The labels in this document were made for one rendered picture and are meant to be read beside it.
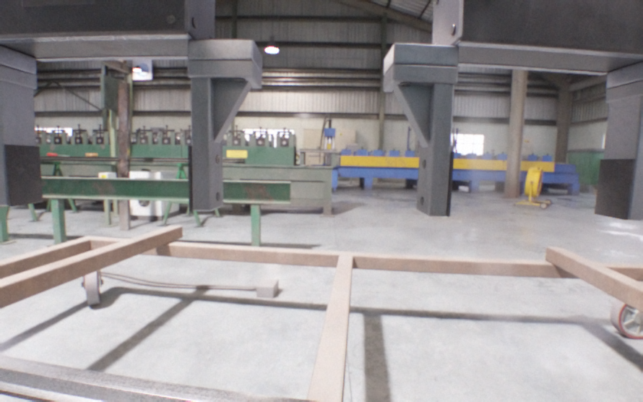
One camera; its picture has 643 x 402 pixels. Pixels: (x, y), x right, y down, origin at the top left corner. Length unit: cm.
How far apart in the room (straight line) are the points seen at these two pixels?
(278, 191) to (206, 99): 222
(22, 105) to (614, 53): 38
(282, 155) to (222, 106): 403
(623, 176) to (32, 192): 40
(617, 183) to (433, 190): 13
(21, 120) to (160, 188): 243
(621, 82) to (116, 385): 62
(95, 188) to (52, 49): 273
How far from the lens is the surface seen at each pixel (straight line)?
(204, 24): 24
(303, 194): 421
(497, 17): 23
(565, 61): 27
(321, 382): 65
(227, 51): 21
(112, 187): 291
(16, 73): 29
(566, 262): 154
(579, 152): 1352
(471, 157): 944
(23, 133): 29
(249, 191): 246
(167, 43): 23
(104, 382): 57
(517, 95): 858
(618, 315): 180
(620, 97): 30
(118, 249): 141
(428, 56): 21
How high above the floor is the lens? 69
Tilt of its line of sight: 7 degrees down
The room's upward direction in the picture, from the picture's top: 1 degrees clockwise
